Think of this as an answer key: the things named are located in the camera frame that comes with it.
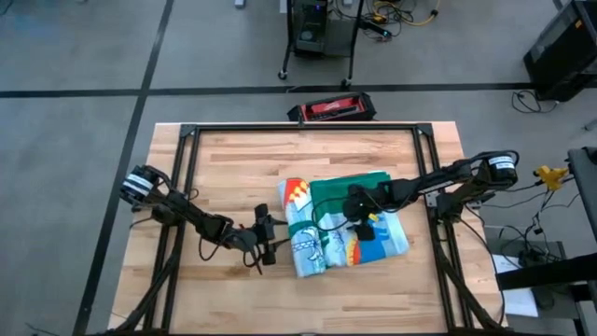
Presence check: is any dinosaur print towel green border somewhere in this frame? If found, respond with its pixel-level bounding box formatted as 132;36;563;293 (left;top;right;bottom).
278;171;410;279

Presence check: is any black metal table frame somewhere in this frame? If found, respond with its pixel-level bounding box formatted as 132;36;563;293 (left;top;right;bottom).
104;121;512;336

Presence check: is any black power strip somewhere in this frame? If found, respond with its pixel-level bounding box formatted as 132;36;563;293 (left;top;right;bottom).
358;19;393;39

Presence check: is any black equipment case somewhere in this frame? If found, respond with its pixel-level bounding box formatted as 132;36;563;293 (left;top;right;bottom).
522;0;597;103

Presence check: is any black crossbar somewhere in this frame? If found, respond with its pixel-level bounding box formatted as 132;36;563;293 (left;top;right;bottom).
494;251;597;291

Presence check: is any black floor cable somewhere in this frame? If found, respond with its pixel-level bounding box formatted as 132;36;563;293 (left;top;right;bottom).
511;90;559;115

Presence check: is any yellow cable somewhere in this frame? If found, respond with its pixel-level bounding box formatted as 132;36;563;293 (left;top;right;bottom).
372;0;442;27

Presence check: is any grey side table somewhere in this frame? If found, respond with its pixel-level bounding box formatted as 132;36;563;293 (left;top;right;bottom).
483;225;582;323

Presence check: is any dark grey workbench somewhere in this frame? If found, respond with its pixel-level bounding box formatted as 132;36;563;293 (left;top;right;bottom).
566;147;597;220

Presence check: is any black power adapter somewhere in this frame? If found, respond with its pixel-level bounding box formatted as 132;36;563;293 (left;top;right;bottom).
518;248;546;268

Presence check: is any red and black tool case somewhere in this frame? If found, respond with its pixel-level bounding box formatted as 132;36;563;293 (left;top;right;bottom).
286;91;378;123

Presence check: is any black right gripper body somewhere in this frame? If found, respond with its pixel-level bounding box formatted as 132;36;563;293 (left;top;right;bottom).
342;186;391;224

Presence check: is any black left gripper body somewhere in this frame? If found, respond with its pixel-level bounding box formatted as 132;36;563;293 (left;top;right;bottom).
240;217;279;252

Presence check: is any black computer tower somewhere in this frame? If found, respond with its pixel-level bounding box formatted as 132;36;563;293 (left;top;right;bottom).
293;0;330;57

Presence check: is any white paper sheet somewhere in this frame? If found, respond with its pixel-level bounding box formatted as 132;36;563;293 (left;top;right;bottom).
492;254;540;318

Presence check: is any black wheeled cart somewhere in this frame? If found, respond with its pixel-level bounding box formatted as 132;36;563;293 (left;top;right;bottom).
278;0;366;90

